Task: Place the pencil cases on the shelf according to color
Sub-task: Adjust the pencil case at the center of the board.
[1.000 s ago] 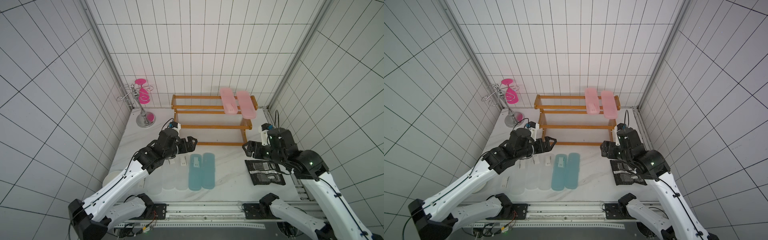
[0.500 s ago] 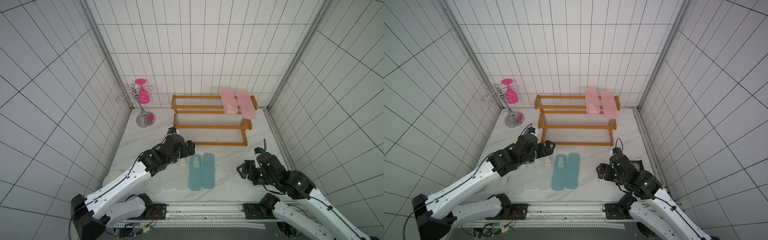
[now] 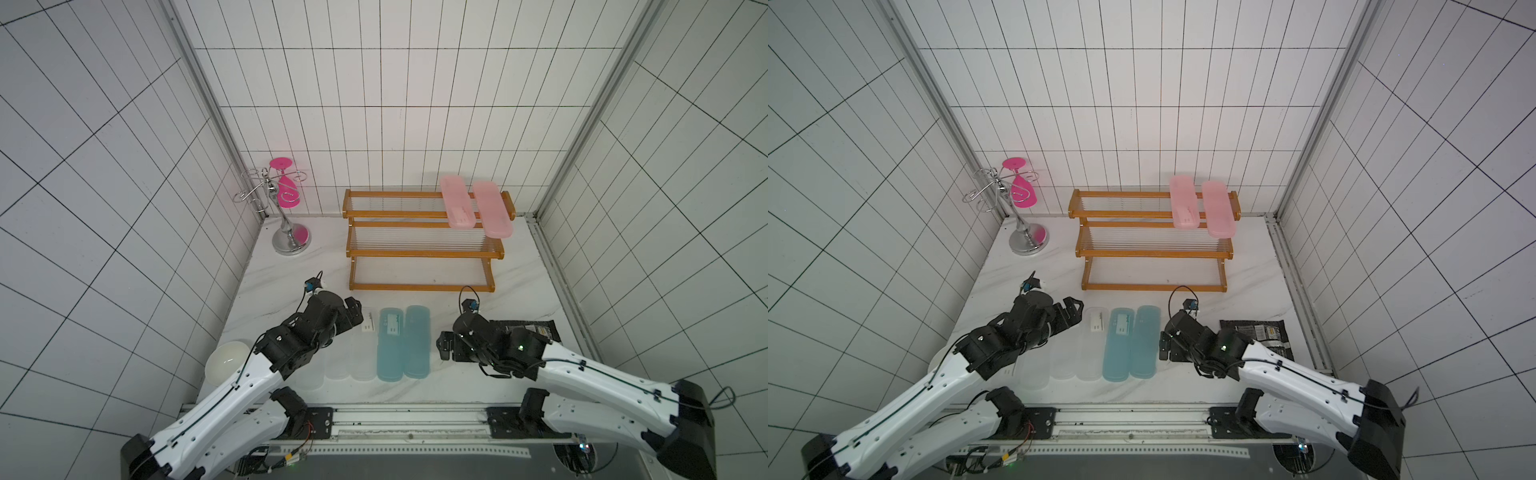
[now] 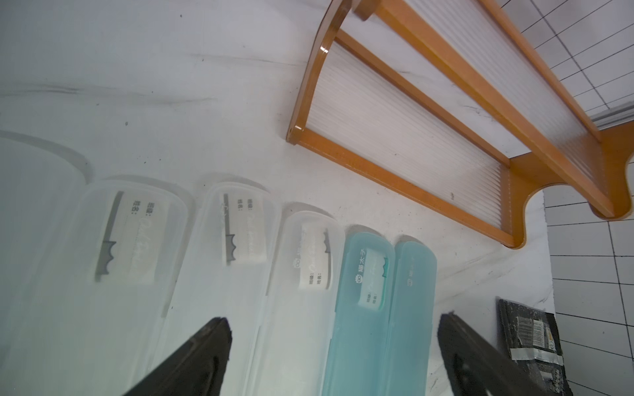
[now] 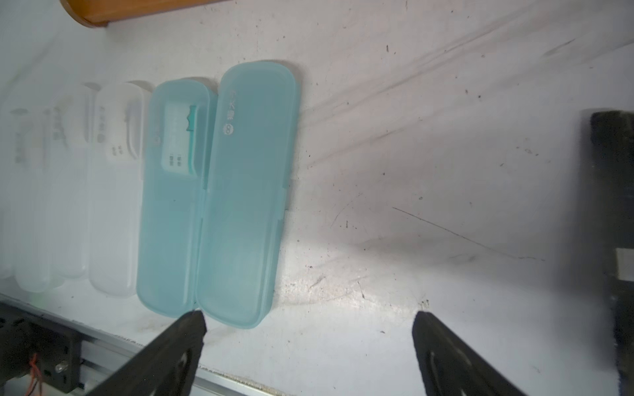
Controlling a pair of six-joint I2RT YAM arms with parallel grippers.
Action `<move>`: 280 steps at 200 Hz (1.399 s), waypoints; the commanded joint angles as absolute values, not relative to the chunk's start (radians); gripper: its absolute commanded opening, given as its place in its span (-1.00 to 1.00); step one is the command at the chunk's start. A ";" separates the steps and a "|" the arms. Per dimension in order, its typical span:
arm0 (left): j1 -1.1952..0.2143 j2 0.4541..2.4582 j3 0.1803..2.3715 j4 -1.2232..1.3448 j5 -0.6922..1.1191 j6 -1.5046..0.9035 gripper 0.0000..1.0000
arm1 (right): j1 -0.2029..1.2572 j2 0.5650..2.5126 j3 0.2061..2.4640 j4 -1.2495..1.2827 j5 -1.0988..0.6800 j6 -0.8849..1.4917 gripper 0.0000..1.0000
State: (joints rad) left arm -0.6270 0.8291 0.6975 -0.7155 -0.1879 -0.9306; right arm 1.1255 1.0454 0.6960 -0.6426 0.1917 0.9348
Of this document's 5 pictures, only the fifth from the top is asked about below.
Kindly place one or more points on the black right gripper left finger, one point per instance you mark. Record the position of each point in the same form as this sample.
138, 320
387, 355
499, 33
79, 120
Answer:
167, 366

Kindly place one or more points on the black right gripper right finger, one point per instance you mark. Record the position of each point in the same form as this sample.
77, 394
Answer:
448, 366

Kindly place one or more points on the wooden two-tier shelf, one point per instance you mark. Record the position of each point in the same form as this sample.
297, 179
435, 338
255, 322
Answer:
99, 13

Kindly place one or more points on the black patterned pouch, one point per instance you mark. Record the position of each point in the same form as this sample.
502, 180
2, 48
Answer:
611, 134

